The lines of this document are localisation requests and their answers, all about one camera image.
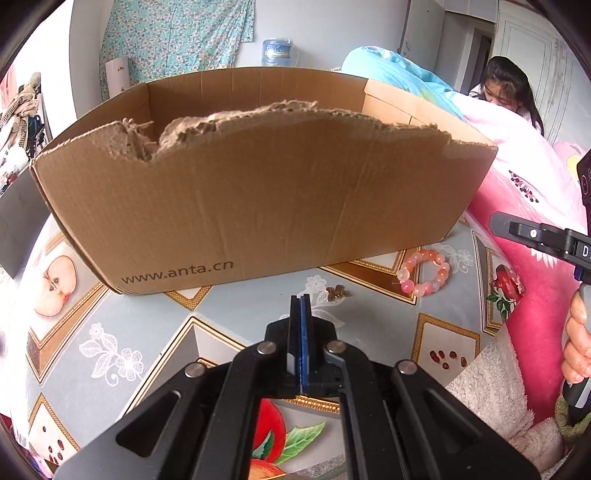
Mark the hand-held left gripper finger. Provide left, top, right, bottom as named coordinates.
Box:
left=53, top=294, right=303, bottom=480
left=302, top=294, right=542, bottom=480

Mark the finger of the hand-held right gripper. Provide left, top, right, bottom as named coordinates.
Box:
left=489, top=211, right=579, bottom=260

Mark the pink bead bracelet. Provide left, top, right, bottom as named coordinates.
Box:
left=396, top=249, right=451, bottom=296

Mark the brown cardboard box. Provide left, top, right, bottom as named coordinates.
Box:
left=30, top=66, right=499, bottom=296

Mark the person's right hand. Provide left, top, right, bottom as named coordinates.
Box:
left=561, top=290, right=591, bottom=385

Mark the pink floral blanket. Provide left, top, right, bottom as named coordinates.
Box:
left=443, top=90, right=591, bottom=425

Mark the fruit print tablecloth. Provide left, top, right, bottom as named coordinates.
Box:
left=0, top=217, right=527, bottom=480

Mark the green fluffy cloth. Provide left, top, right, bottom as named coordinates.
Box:
left=554, top=392, right=591, bottom=446

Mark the blue quilt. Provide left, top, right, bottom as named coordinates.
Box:
left=342, top=45, right=467, bottom=121

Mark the white wardrobe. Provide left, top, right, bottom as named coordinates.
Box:
left=399, top=0, right=445, bottom=58

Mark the blue water bottle on dispenser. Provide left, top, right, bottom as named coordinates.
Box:
left=262, top=38, right=296, bottom=69

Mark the grey cabinet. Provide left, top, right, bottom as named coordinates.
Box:
left=0, top=173, right=49, bottom=278

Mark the pale paper roll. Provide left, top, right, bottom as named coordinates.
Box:
left=105, top=58, right=131, bottom=100

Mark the wheelchair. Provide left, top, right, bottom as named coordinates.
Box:
left=23, top=113, right=49, bottom=153

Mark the pile of beige clothes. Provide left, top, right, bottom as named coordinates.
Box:
left=0, top=71, right=44, bottom=134

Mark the floral wall cloth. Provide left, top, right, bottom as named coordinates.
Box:
left=102, top=0, right=256, bottom=88

